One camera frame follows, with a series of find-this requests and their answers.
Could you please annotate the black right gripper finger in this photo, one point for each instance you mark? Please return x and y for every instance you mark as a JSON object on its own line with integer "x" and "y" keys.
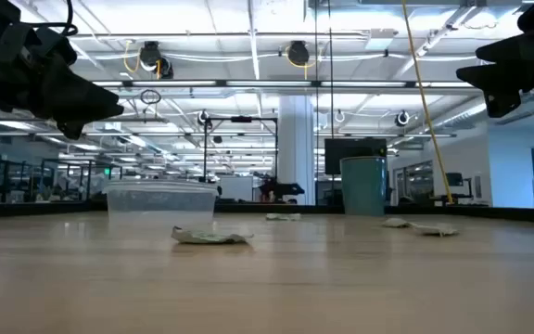
{"x": 503, "y": 79}
{"x": 508, "y": 48}

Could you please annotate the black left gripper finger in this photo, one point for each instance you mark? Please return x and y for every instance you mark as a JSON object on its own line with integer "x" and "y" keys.
{"x": 71, "y": 130}
{"x": 77, "y": 97}

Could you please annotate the green white sweetener packet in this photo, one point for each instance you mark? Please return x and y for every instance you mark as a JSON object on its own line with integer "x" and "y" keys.
{"x": 207, "y": 238}
{"x": 283, "y": 216}
{"x": 434, "y": 229}

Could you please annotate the black background robot arm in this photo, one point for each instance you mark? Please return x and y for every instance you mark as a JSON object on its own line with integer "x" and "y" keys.
{"x": 278, "y": 189}

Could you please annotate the small desk monitor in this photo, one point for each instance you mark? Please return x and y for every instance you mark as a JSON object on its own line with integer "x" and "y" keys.
{"x": 454, "y": 179}

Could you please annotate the clear plastic container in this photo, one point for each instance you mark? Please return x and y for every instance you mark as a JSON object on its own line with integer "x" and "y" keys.
{"x": 160, "y": 199}

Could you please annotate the black monitor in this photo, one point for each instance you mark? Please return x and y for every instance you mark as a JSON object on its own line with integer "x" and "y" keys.
{"x": 350, "y": 148}

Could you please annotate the white panel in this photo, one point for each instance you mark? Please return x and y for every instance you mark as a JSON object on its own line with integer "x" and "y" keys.
{"x": 237, "y": 188}

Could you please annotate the teal cup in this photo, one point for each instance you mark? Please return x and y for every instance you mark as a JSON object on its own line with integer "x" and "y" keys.
{"x": 363, "y": 185}

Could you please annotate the long ceiling light strip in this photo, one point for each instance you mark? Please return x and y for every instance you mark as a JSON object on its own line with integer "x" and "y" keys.
{"x": 267, "y": 84}

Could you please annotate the white building column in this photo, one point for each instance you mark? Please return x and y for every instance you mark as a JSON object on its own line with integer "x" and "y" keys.
{"x": 295, "y": 139}

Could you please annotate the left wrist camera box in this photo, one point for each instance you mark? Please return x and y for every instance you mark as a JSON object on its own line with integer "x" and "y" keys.
{"x": 11, "y": 42}

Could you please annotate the black table frame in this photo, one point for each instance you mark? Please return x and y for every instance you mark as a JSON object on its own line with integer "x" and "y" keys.
{"x": 40, "y": 209}

